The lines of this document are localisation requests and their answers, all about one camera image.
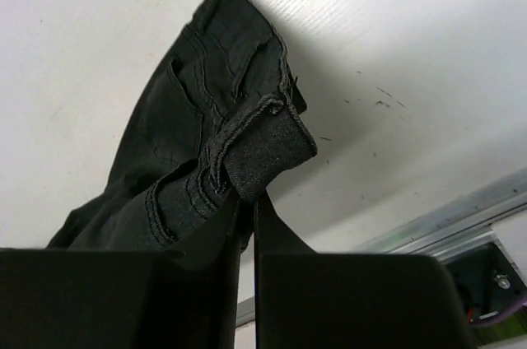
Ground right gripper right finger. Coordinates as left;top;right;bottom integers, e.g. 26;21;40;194
254;195;473;348

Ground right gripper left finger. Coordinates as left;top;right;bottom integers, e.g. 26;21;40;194
1;193;241;348

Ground black denim trousers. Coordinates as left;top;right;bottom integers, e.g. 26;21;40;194
49;0;317;251

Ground aluminium table frame rail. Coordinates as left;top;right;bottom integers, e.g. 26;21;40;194
251;0;526;253

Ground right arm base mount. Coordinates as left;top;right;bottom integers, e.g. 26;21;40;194
445;243;526;328

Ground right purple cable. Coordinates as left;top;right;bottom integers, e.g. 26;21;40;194
477;297;527;328

